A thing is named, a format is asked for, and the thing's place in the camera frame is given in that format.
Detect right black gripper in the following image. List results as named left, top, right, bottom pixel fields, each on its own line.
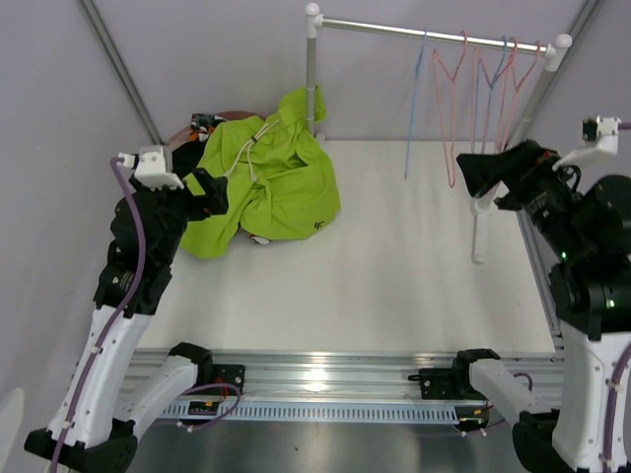
left=457, top=138, right=590, bottom=260

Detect camouflage patterned shorts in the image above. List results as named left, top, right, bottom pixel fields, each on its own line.
left=181, top=112, right=276, bottom=259

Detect lime green shorts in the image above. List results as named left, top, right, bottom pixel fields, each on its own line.
left=180, top=89, right=341, bottom=259

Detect pink hanger with black shorts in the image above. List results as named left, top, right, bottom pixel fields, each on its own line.
left=431, top=31, right=468, bottom=188

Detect light blue hanger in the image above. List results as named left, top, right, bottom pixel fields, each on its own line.
left=404, top=30, right=427, bottom=180

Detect pink hanger with navy shorts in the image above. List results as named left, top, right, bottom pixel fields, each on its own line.
left=469, top=40, right=514, bottom=152

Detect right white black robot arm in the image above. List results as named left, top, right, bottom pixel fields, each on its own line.
left=450, top=140, right=630, bottom=472

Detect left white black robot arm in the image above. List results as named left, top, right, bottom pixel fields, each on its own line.
left=24, top=169, right=228, bottom=472

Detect translucent pink plastic basket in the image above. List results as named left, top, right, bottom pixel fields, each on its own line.
left=167, top=110, right=257, bottom=151

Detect white metal clothes rack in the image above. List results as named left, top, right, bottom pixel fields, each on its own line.
left=304, top=2, right=573, bottom=265

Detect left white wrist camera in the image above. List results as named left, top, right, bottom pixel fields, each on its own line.
left=116, top=145, right=184, bottom=191

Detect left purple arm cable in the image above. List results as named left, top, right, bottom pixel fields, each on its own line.
left=47, top=156, right=243, bottom=473

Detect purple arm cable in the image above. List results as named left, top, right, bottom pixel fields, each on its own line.
left=47, top=156, right=243, bottom=473
left=457, top=120, right=631, bottom=473

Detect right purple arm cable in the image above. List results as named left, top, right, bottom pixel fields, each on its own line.
left=457, top=120, right=631, bottom=473

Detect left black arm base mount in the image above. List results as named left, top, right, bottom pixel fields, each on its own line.
left=182, top=364, right=246, bottom=397

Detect aluminium extrusion rail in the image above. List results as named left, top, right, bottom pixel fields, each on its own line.
left=117, top=350, right=566, bottom=408

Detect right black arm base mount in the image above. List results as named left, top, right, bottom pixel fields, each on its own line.
left=407, top=348, right=501, bottom=401

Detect grey slotted cable duct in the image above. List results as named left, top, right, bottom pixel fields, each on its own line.
left=159, top=400, right=488, bottom=425

